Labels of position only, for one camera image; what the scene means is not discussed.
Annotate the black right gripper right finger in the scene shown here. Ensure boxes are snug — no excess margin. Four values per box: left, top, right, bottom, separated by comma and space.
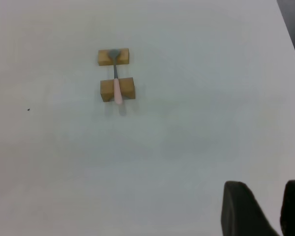
281, 179, 295, 236

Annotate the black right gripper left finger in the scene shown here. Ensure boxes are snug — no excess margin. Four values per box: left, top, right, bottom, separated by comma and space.
220, 180, 281, 236

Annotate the pink handled metal spoon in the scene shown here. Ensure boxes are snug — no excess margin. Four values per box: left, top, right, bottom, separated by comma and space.
107, 48, 124, 106

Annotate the arched wooden block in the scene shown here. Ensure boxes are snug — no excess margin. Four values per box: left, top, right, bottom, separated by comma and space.
100, 77, 135, 103

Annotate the flat wooden block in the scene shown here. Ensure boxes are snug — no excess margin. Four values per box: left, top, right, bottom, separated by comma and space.
98, 48, 130, 66

